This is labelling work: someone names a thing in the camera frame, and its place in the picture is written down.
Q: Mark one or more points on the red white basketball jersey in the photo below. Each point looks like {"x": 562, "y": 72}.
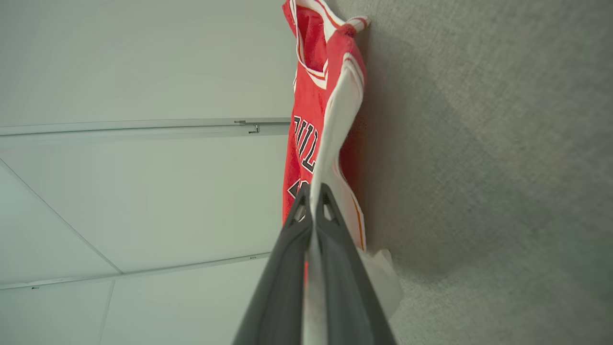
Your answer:
{"x": 311, "y": 105}

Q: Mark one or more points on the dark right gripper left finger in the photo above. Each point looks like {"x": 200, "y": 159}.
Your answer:
{"x": 282, "y": 278}

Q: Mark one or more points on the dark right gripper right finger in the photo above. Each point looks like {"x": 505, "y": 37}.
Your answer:
{"x": 347, "y": 297}

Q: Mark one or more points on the grey fabric sofa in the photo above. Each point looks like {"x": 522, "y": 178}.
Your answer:
{"x": 479, "y": 143}

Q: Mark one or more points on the grey metal rail with hook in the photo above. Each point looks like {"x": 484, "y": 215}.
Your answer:
{"x": 143, "y": 125}

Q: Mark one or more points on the thin grey metal rail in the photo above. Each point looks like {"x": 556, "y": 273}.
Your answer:
{"x": 143, "y": 270}

